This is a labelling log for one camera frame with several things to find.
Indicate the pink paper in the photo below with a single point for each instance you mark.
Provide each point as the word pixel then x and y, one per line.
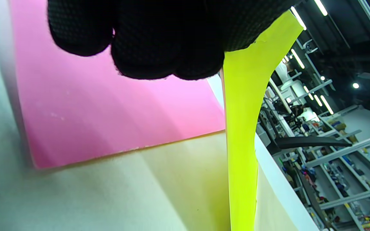
pixel 108 112

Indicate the brown A4 envelope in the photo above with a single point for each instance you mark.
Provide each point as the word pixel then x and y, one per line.
pixel 198 179

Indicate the yellow paper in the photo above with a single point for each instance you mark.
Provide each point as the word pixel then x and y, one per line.
pixel 241 128

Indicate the person's left hand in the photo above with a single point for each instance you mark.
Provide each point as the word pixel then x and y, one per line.
pixel 165 32

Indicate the metal shelf rack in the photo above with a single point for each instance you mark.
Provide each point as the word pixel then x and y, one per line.
pixel 348 179

